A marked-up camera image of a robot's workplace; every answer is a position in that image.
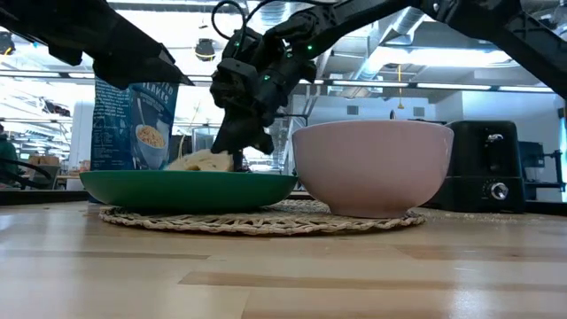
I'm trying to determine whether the bagel half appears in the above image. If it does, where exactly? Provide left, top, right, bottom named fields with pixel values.
left=167, top=149, right=235, bottom=173

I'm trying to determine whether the silver ceiling duct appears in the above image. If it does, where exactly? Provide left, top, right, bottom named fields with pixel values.
left=345, top=6, right=429, bottom=97

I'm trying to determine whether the person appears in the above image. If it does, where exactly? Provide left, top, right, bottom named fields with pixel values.
left=0, top=123, right=21, bottom=187

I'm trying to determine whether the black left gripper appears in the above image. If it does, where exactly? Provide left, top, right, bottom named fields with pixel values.
left=43, top=8, right=195, bottom=89

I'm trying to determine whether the black monitor on arm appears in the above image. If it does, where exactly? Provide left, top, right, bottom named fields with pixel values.
left=517, top=140, right=567, bottom=192

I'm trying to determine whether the black ceiling fixture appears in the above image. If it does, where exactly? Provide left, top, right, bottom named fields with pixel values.
left=194, top=38, right=217, bottom=62

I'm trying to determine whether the black toaster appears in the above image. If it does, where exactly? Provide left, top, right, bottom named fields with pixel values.
left=423, top=119, right=527, bottom=214

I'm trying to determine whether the round woven straw placemat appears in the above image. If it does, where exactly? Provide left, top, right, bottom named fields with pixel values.
left=97, top=198, right=427, bottom=236

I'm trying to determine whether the blue cereal box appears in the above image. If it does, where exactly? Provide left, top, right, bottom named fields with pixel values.
left=90, top=79, right=180, bottom=172

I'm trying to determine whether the white bowl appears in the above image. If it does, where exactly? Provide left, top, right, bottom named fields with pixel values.
left=291, top=119, right=455, bottom=219

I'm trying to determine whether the green plate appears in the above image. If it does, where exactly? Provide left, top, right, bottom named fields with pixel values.
left=79, top=170, right=299, bottom=214

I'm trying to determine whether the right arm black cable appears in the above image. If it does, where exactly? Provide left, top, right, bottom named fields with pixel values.
left=211, top=0, right=267, bottom=42

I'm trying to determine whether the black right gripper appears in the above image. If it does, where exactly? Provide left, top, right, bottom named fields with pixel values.
left=210, top=58, right=318, bottom=173

